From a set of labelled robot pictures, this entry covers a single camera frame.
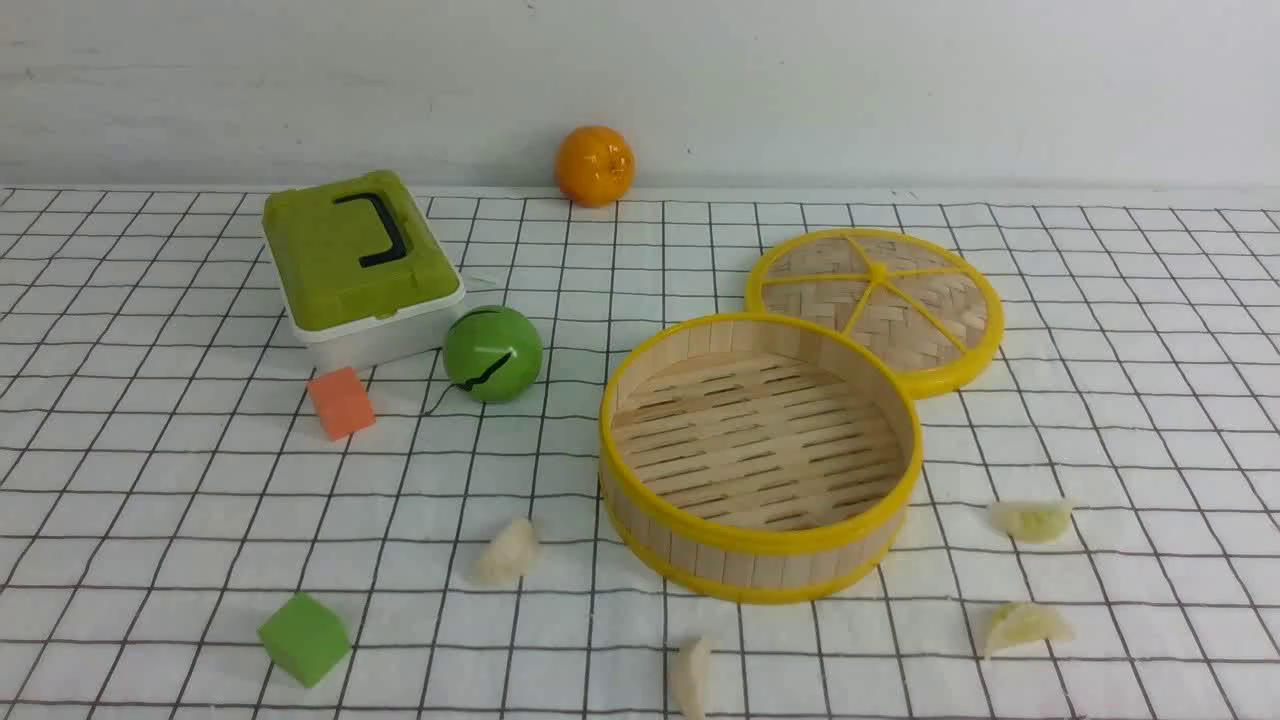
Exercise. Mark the white dumpling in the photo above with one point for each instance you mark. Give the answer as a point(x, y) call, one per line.
point(688, 677)
point(508, 556)

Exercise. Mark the green foam cube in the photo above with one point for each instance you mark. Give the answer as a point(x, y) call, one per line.
point(305, 638)

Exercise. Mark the green ball with cord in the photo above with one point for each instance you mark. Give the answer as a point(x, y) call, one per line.
point(493, 353)

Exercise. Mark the green lid white box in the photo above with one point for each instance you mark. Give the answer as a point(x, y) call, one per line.
point(363, 278)

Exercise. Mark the woven bamboo steamer lid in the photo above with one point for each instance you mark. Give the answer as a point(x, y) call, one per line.
point(929, 316)

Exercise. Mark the orange foam cube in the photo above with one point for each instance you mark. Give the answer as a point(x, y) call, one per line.
point(341, 403)

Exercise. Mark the white black grid tablecloth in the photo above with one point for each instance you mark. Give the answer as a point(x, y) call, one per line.
point(166, 486)

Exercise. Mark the green dumpling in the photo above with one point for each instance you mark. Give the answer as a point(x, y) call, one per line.
point(1015, 624)
point(1040, 522)

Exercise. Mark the bamboo steamer tray yellow rim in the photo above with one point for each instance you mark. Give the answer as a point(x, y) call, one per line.
point(757, 458)

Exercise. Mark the orange plastic fruit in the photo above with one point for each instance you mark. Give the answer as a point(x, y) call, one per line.
point(594, 166)

